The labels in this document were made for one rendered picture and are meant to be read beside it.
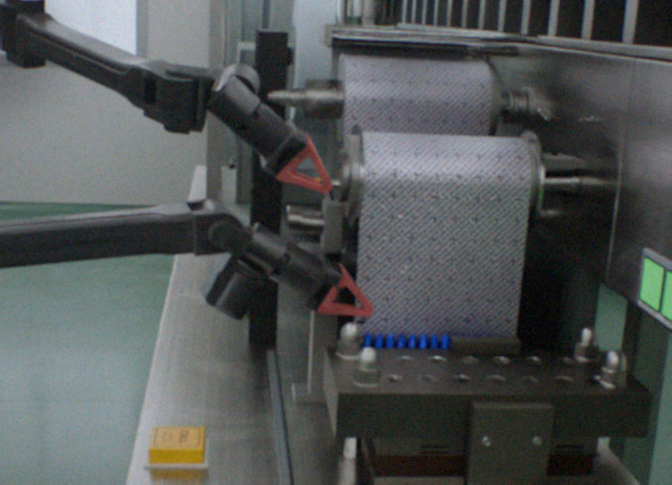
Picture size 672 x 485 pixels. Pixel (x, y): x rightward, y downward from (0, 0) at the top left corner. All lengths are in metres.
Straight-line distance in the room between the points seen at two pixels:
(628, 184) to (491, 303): 0.27
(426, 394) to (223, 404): 0.38
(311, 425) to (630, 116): 0.61
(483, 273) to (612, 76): 0.32
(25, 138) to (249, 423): 5.77
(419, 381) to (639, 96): 0.45
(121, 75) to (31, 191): 5.76
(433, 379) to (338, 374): 0.12
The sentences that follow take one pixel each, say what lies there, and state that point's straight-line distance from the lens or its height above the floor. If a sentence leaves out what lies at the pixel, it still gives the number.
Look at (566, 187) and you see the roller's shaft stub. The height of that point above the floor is 1.25.
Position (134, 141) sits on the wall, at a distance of 6.92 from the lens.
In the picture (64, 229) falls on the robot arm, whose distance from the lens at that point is 1.22.
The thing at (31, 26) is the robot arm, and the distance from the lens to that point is 1.52.
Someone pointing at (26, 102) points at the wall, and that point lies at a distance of 7.00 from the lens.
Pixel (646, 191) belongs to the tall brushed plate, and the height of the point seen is 1.28.
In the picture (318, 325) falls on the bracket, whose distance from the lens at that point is 1.42.
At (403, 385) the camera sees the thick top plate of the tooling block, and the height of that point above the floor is 1.03.
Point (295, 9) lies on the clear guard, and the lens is 2.30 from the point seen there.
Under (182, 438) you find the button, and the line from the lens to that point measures 1.28.
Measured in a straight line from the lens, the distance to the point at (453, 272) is 1.34.
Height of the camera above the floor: 1.47
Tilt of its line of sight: 14 degrees down
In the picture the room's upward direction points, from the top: 3 degrees clockwise
